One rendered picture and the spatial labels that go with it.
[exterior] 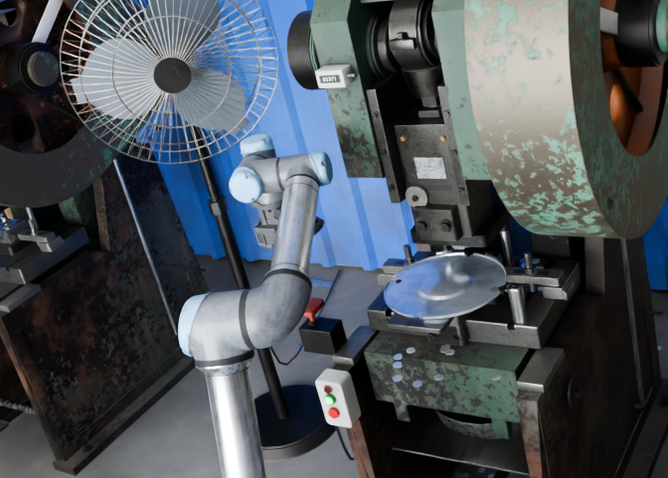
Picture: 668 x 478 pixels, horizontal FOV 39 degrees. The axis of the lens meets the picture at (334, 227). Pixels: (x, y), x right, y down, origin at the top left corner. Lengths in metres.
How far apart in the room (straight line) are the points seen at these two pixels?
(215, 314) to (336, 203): 2.20
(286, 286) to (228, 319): 0.13
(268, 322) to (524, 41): 0.68
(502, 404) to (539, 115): 0.83
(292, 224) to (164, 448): 1.61
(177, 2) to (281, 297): 1.05
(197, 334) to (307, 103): 2.11
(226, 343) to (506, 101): 0.68
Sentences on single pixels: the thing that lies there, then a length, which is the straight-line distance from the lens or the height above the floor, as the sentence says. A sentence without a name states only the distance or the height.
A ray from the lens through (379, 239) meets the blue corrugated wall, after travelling 3.93.
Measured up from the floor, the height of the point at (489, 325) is 0.70.
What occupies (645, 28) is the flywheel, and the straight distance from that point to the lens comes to 1.88.
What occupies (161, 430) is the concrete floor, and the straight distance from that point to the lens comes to 3.47.
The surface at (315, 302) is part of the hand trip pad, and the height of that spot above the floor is 0.76.
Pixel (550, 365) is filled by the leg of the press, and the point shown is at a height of 0.64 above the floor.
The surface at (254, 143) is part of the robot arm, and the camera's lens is 2.15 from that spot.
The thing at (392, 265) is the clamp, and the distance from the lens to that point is 2.43.
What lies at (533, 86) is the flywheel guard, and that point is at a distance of 1.60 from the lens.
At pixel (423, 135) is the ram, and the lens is 2.12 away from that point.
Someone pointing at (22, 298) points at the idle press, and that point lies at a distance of 3.24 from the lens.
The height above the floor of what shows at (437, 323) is 0.78.
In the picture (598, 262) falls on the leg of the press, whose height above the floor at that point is 0.67.
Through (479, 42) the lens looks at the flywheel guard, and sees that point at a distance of 1.63.
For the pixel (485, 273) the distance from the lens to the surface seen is 2.26.
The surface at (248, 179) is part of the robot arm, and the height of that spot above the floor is 1.17.
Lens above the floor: 1.89
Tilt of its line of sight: 25 degrees down
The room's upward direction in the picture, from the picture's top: 15 degrees counter-clockwise
